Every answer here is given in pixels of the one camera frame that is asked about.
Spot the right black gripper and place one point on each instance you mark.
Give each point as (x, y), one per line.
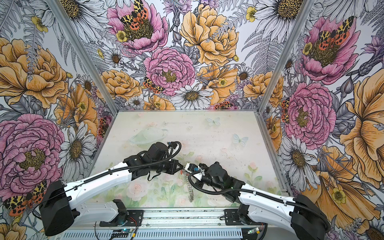
(198, 182)

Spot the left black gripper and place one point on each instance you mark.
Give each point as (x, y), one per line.
(172, 170)

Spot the silver metal keyring plate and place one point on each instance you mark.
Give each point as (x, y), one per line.
(185, 176)

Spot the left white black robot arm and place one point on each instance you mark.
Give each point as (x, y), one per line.
(64, 204)

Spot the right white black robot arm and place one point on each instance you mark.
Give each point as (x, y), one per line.
(298, 215)

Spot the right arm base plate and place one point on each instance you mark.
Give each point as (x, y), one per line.
(232, 217)

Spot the aluminium front rail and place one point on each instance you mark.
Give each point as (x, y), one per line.
(174, 218)

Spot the white perforated cable duct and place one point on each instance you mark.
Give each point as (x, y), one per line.
(158, 234)

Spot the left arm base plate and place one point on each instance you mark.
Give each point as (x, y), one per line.
(129, 218)

